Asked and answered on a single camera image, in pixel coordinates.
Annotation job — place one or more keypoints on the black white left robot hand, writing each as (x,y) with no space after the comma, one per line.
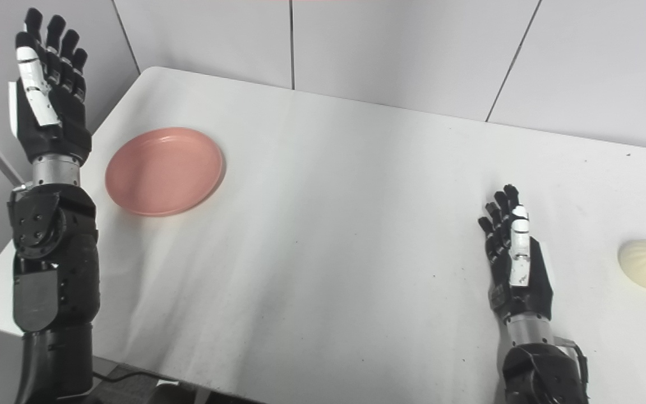
(62,120)

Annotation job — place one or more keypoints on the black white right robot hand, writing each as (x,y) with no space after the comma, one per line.
(527,286)

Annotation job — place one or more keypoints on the pink round plate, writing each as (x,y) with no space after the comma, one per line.
(163,171)

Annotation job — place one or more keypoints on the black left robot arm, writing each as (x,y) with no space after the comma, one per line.
(54,269)

